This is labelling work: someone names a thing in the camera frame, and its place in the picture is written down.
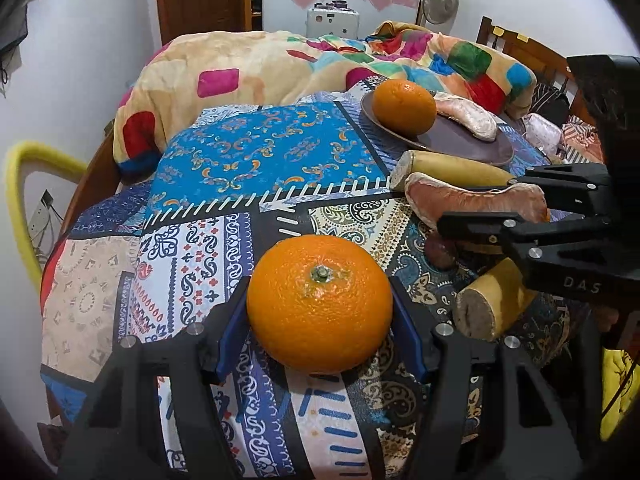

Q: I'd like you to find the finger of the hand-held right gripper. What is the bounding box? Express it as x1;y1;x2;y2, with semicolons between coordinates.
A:
509;161;613;218
437;211;620;307

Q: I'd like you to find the striped dark cloth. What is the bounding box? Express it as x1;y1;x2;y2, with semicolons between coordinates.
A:
529;82;572;122

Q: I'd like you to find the brown plate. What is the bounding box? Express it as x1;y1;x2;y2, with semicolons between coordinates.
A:
360;91;516;167

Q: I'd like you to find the long banana piece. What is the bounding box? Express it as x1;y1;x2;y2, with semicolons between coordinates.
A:
389;150;516;194

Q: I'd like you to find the pink floral pillow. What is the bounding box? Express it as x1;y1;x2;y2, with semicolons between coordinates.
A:
522;112;565;159

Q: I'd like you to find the yellow cloth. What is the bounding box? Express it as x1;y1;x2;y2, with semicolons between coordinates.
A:
599;346;640;442

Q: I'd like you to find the short banana piece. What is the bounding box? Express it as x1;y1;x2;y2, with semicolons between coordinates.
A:
452;257;540;342

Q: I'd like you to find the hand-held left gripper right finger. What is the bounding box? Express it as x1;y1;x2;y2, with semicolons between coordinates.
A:
388;275;596;480

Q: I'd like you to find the large orange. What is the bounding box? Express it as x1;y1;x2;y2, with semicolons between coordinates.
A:
246;234;394;375

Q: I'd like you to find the wooden bed frame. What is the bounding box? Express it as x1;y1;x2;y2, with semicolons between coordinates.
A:
59;124;122;242

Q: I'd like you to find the colourful fleece blanket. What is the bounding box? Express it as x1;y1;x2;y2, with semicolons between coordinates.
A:
112;20;539;182

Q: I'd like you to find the patchwork printed bedsheet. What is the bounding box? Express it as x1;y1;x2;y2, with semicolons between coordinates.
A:
40;76;603;480

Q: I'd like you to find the wooden headboard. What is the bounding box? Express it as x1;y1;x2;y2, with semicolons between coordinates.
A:
475;16;599;127

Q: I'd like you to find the brown wooden door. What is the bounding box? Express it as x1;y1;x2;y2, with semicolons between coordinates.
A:
155;0;254;47

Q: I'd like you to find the pink pomelo segment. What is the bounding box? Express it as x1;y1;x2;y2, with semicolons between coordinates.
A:
433;93;499;142
404;172;552;234

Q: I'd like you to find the small dark red fruit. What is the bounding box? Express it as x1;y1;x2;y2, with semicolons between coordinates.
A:
424;234;459;269

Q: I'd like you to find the white appliance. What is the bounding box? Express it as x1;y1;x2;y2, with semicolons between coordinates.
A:
306;3;362;41

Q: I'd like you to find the yellow foam tube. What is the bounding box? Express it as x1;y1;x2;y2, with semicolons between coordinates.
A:
4;141;89;292

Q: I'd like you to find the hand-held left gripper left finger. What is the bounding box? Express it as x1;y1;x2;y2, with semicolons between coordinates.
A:
57;275;251;480

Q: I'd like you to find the standing fan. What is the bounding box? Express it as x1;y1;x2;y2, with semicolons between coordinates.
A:
419;0;460;27

